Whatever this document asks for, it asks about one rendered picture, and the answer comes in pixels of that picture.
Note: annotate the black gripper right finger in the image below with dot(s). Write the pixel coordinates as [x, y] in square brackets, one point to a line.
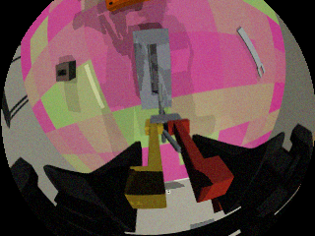
[244, 163]

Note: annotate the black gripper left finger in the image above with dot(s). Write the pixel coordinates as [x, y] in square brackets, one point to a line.
[104, 186]

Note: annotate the grey two-pronged flat bar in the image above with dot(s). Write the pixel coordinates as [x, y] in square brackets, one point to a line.
[251, 49]

